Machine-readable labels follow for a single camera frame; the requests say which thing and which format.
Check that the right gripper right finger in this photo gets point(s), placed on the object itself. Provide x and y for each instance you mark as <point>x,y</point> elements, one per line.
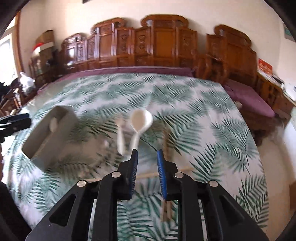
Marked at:
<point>169,178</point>

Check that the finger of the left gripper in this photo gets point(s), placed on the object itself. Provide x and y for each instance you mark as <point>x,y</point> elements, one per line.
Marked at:
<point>13,123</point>

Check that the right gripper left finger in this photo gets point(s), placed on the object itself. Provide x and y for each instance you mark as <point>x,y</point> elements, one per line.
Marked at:
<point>126,183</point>

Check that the white plastic fork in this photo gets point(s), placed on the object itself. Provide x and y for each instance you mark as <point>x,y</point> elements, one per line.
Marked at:
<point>120,137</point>

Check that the wooden chopstick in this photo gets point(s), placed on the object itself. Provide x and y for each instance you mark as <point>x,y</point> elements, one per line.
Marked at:
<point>165,144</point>

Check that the grey utensil tray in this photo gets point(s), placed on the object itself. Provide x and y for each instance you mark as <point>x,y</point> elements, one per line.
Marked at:
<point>49,137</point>

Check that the white plastic bag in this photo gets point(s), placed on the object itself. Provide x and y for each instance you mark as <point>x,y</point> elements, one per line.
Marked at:
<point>27,83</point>

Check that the palm leaf tablecloth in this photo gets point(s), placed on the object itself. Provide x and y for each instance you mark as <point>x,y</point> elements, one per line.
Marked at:
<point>206,132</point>

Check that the cardboard boxes stack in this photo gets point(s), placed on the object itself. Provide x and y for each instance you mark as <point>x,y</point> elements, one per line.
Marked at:
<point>43,51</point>

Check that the carved wooden bench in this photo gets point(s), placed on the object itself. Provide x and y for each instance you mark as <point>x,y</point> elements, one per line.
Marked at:
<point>161,40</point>

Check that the red box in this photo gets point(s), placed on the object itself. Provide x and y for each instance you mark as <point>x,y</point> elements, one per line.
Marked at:
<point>265,67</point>

